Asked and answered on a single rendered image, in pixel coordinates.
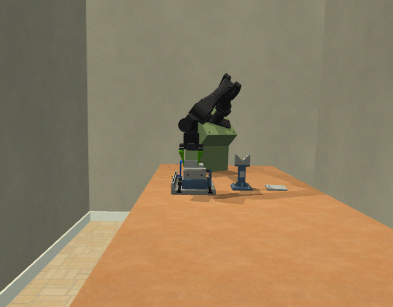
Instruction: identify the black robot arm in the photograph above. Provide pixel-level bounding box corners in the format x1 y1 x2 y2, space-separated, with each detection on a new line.
178 74 242 148

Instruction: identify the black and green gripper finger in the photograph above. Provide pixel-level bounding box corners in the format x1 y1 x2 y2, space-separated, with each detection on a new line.
197 151 203 167
179 150 184 166

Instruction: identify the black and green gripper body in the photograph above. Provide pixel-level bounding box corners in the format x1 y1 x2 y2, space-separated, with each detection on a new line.
179 143 203 151

